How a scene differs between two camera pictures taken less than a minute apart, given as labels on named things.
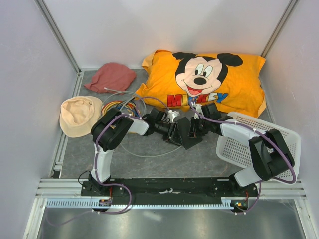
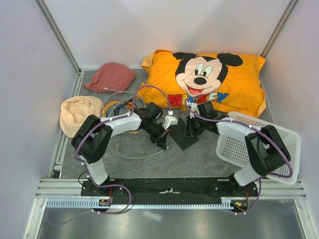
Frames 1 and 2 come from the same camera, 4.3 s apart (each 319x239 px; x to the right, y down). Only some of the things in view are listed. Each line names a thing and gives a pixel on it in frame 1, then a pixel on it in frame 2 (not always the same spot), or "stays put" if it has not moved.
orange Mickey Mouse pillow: x=230 y=82 stays put
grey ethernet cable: x=145 y=107 → x=128 y=157
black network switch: x=183 y=125 stays put
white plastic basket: x=236 y=151 stays put
